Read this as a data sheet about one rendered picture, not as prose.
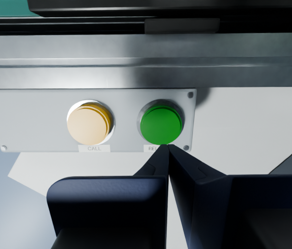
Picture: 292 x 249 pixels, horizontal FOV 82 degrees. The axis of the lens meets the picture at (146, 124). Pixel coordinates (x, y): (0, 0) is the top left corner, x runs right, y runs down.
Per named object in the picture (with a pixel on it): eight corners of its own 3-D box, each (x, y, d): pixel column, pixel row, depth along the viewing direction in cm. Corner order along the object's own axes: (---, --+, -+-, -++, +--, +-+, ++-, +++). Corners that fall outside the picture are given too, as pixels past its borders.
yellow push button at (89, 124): (113, 138, 18) (109, 146, 17) (77, 138, 19) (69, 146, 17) (111, 102, 17) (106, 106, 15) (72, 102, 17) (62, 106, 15)
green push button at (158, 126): (177, 138, 18) (181, 145, 17) (141, 138, 18) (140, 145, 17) (179, 101, 17) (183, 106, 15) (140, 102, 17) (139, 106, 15)
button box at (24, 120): (181, 132, 24) (192, 154, 18) (34, 132, 24) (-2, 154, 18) (185, 81, 21) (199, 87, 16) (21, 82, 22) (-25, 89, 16)
